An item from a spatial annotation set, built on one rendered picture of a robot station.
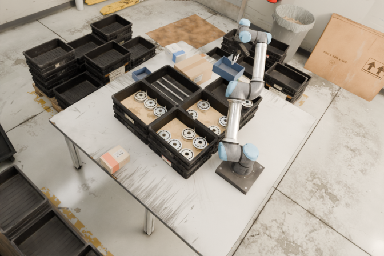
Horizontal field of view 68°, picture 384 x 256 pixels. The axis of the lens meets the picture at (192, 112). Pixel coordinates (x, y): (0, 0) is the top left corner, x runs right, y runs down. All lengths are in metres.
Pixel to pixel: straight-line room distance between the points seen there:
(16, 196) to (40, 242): 0.35
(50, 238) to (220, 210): 1.15
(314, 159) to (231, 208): 1.67
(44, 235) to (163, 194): 0.86
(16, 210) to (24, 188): 0.16
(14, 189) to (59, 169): 0.67
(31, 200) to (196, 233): 1.16
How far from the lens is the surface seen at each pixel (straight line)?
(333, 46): 4.49
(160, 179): 2.00
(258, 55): 2.01
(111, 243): 2.59
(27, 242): 2.31
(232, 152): 1.88
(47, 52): 3.41
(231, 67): 2.31
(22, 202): 2.32
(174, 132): 2.07
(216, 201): 1.98
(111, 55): 3.28
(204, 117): 2.20
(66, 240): 2.25
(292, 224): 2.92
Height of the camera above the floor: 2.45
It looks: 47 degrees down
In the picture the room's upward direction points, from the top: 11 degrees clockwise
